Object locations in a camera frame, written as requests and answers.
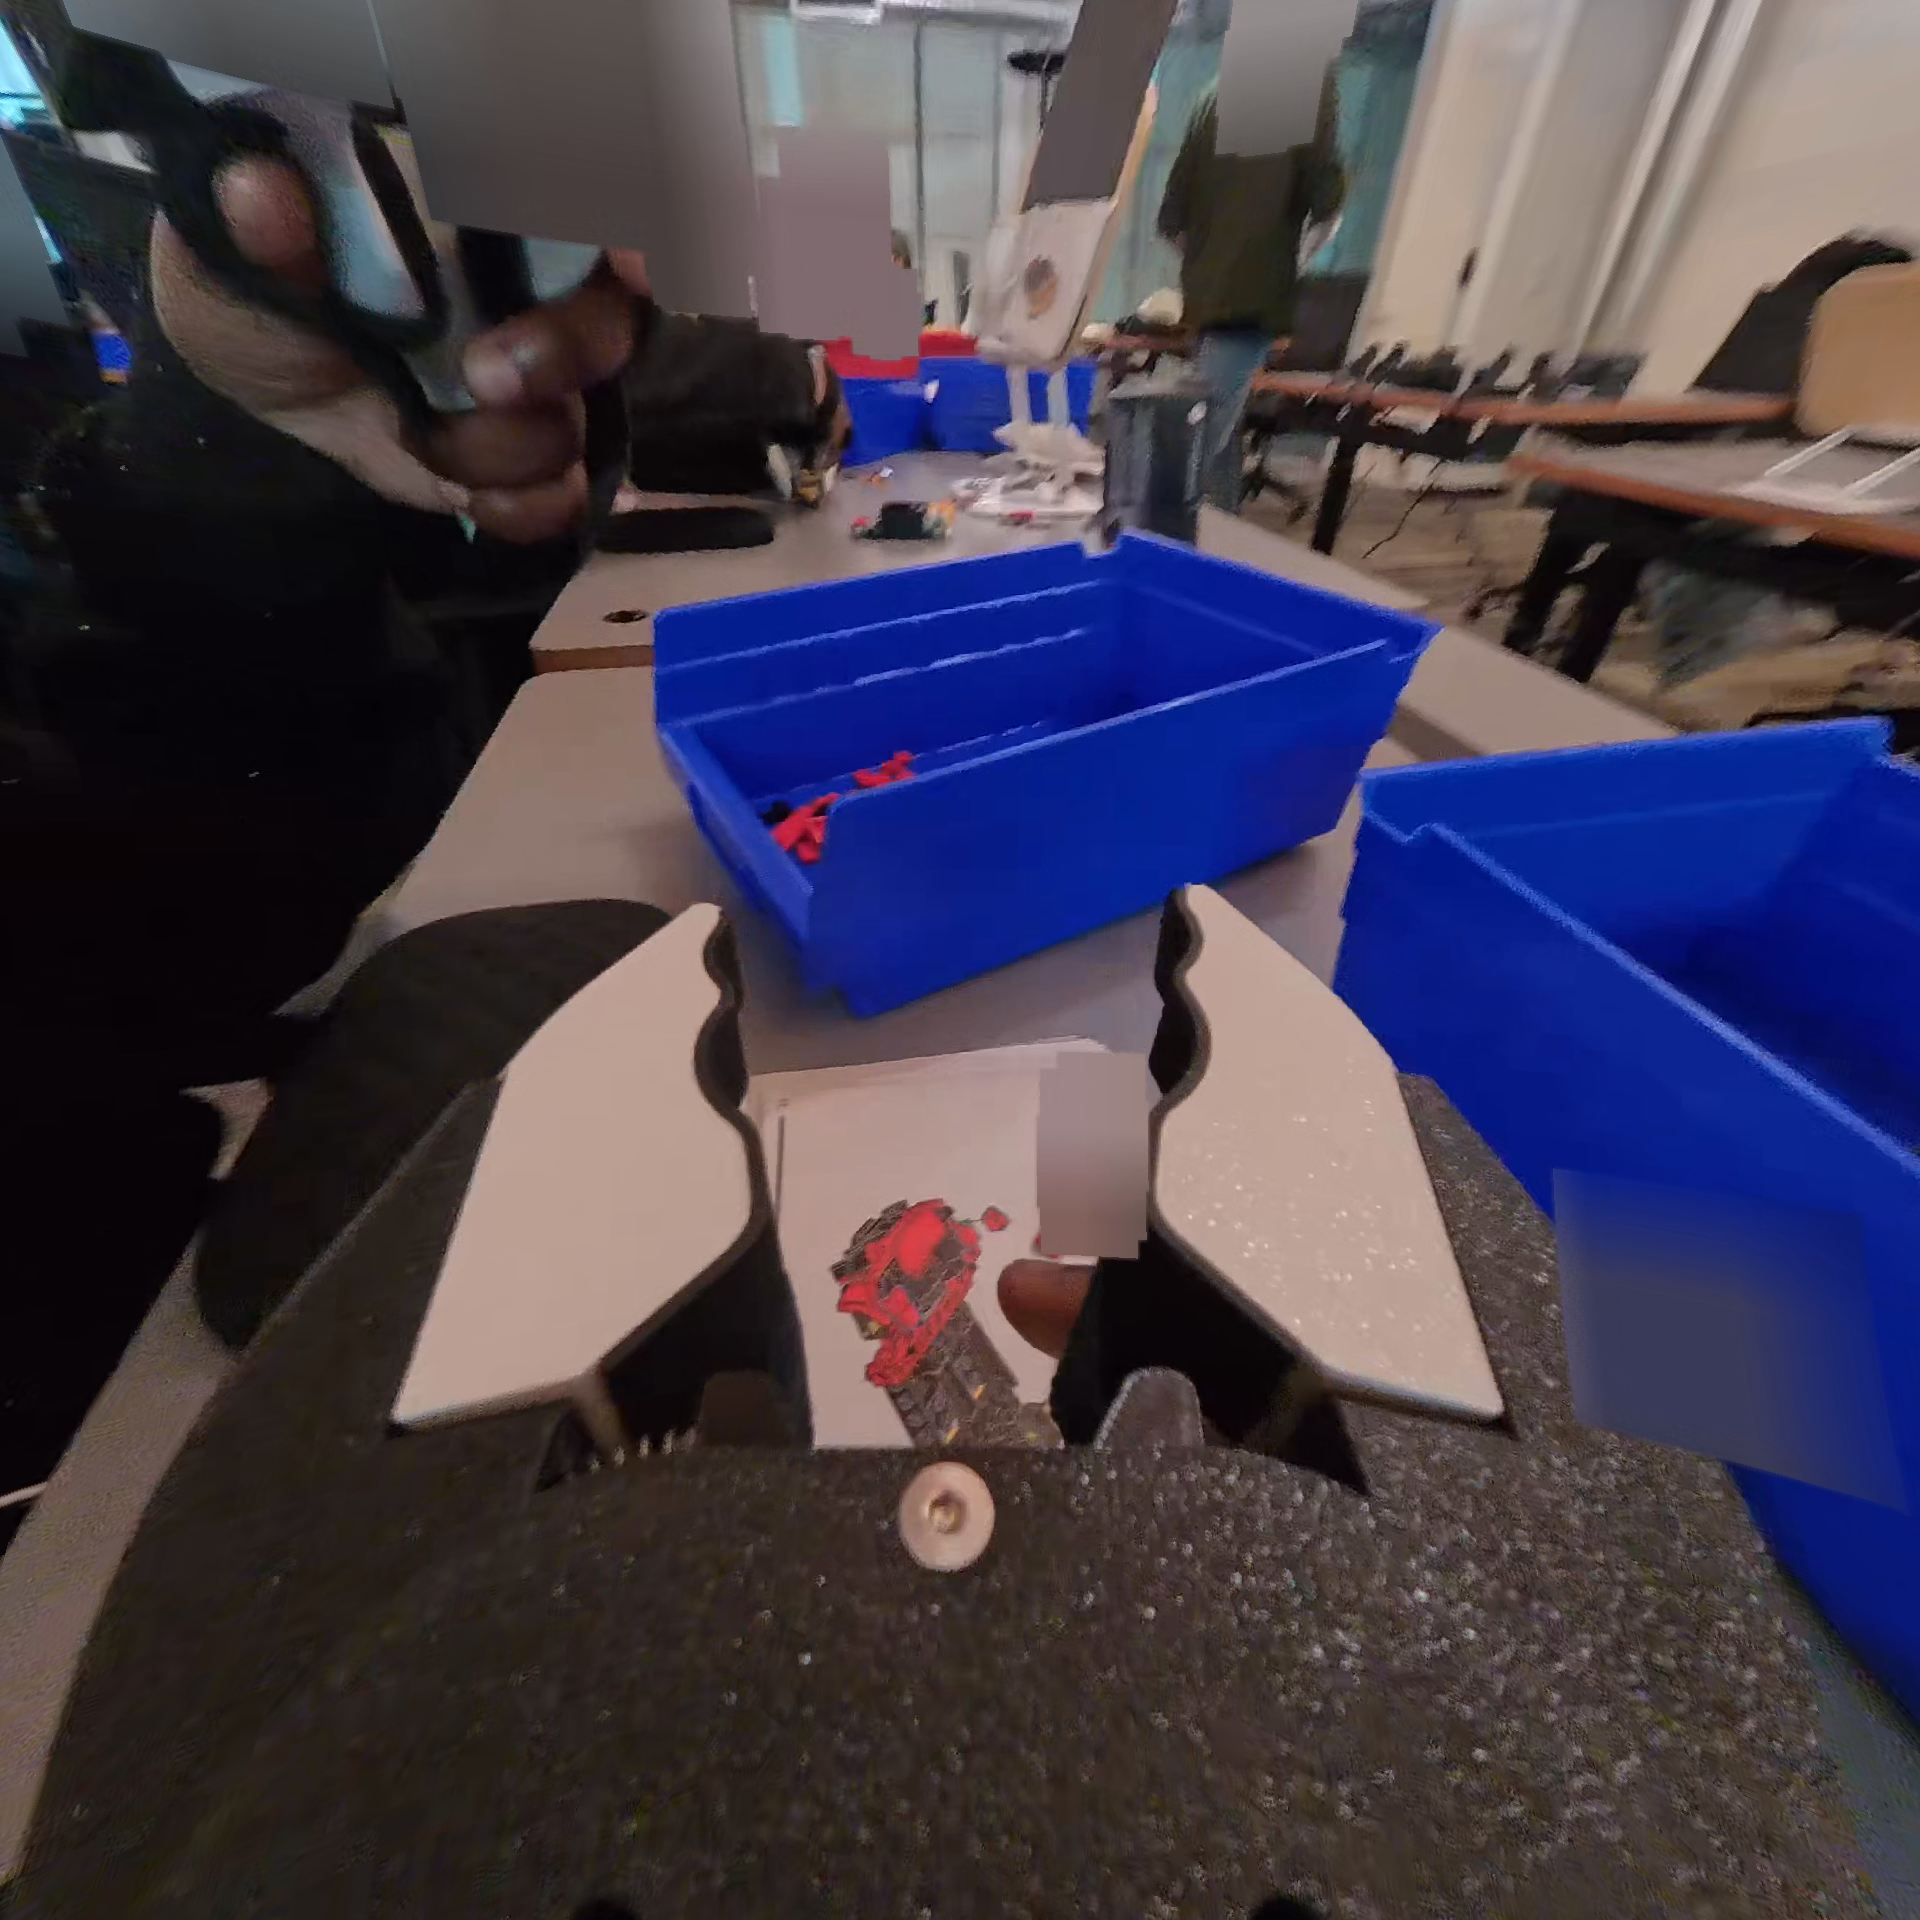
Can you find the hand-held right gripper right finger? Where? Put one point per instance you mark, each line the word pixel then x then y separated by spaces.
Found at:
pixel 1306 1214

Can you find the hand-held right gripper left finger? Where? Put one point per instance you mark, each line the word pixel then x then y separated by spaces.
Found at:
pixel 600 1200

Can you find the lego instruction booklet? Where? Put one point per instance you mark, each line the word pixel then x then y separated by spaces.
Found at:
pixel 901 1154

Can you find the pile of red lego pieces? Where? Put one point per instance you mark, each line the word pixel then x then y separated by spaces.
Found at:
pixel 809 819

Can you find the person's left forearm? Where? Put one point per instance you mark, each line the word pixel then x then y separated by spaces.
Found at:
pixel 253 630

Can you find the small lego model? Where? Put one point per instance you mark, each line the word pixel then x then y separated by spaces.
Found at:
pixel 901 521

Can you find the person's left hand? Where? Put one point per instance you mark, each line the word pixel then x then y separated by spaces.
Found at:
pixel 524 434

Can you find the person's right hand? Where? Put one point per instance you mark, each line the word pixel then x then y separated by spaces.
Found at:
pixel 1042 1302

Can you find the black dimpled cushion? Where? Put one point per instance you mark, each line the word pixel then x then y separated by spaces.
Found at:
pixel 421 1019

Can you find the black rounded pad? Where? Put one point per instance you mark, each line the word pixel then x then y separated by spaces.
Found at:
pixel 681 528

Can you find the dark board on stand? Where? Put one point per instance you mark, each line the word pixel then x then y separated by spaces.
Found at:
pixel 1103 90

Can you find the wooden-edged desk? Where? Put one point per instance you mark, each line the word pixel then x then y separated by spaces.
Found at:
pixel 1724 494
pixel 1499 403

